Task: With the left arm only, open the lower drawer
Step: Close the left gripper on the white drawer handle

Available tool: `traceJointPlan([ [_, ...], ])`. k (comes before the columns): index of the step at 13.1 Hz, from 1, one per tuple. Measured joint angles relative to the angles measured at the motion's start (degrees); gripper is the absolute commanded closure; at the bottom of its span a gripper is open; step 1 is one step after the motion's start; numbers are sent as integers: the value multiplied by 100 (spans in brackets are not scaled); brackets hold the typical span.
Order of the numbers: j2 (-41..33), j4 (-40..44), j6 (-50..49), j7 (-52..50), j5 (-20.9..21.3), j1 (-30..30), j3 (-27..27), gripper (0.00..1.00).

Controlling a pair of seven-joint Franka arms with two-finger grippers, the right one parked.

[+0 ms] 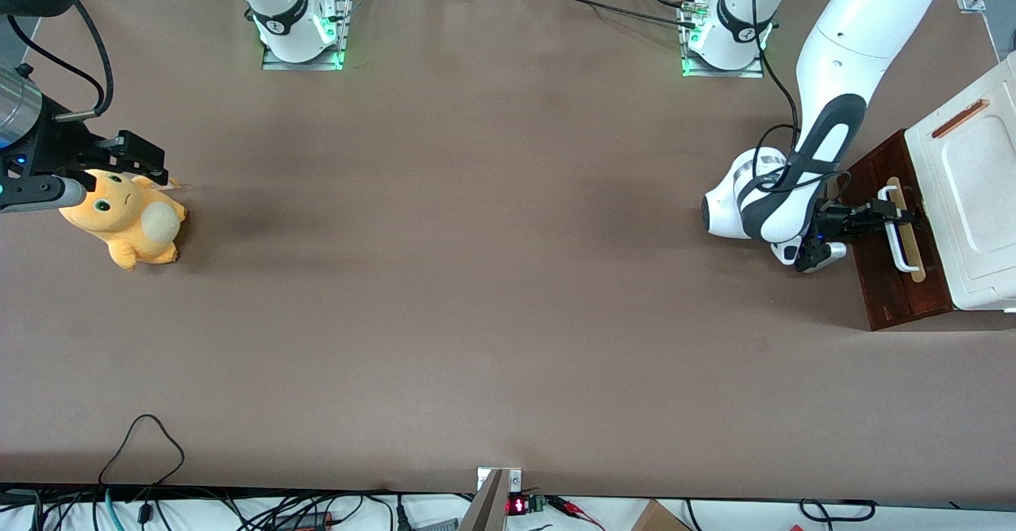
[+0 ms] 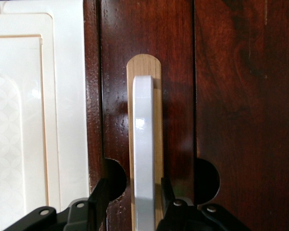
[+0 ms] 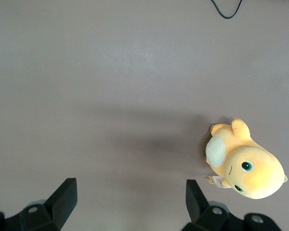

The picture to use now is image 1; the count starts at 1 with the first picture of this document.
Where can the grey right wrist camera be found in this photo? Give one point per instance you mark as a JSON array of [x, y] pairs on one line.
[[40, 192]]

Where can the red digit display module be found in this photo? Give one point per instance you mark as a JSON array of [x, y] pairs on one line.
[[517, 505]]

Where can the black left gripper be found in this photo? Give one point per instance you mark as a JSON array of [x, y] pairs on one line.
[[838, 221]]

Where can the brown wooden drawer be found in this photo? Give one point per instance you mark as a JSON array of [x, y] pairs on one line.
[[869, 277]]

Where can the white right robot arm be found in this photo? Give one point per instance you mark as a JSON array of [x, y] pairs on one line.
[[286, 7]]

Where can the brown cardboard piece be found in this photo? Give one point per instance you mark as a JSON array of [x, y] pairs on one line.
[[659, 517]]

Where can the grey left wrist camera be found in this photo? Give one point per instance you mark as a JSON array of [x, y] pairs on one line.
[[817, 257]]

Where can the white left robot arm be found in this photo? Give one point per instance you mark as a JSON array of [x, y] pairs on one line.
[[841, 47]]

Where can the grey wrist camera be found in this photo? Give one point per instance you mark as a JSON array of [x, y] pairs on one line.
[[817, 257], [40, 192]]

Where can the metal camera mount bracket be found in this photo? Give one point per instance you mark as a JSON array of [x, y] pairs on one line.
[[488, 507]]

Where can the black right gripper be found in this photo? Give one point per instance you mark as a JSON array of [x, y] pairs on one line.
[[62, 144]]

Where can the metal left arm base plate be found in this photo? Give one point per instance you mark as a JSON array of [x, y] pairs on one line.
[[722, 73]]

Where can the copper bar on cabinet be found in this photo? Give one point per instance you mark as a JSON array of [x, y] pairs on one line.
[[960, 118]]

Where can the orange plush toy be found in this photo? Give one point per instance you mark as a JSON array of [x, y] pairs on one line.
[[131, 225]]

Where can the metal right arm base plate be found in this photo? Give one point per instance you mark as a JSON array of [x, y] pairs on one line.
[[302, 65]]

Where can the white cabinet with brown front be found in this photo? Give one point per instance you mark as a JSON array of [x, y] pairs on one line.
[[976, 198]]

